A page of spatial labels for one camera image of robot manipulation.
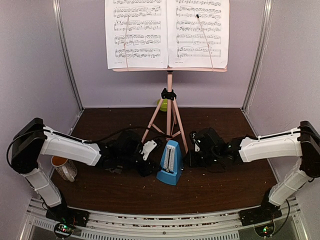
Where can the blue metronome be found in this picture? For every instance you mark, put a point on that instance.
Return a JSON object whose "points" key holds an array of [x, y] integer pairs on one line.
{"points": [[171, 164]]}

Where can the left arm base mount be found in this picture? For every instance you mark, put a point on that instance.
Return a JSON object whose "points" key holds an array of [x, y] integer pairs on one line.
{"points": [[67, 218]]}

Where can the clear metronome cover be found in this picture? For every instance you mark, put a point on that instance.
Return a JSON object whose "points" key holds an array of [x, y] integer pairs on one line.
{"points": [[117, 170]]}

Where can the sheet music page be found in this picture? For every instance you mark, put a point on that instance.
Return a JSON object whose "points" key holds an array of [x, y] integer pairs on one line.
{"points": [[136, 34], [198, 33]]}

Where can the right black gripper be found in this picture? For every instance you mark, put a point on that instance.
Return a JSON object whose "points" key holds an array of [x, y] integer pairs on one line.
{"points": [[192, 162]]}

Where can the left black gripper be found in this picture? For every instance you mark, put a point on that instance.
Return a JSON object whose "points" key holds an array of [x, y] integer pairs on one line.
{"points": [[151, 163]]}

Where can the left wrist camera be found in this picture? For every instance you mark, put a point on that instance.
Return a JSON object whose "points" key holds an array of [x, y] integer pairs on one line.
{"points": [[149, 146]]}

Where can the pink perforated music stand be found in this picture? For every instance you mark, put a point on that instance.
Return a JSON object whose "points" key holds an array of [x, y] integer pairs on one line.
{"points": [[174, 125]]}

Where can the patterned ceramic mug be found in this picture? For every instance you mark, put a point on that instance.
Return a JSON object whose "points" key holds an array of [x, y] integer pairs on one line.
{"points": [[65, 168]]}

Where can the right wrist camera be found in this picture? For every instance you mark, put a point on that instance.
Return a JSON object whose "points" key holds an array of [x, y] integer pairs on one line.
{"points": [[192, 136]]}

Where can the green plastic bowl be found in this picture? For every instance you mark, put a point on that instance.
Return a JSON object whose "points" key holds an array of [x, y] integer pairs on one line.
{"points": [[163, 106]]}

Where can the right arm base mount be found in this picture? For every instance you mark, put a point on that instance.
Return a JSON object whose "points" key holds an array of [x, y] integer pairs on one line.
{"points": [[262, 217]]}

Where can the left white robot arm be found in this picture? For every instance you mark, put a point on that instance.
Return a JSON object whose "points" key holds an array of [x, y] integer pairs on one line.
{"points": [[121, 148]]}

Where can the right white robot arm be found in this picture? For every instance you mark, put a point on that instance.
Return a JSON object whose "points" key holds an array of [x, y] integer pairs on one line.
{"points": [[302, 142]]}

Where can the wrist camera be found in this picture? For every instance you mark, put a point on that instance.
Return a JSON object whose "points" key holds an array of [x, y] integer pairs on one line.
{"points": [[149, 146], [192, 136]]}

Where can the aluminium front rail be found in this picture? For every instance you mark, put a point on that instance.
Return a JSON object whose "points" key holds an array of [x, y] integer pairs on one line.
{"points": [[219, 225]]}

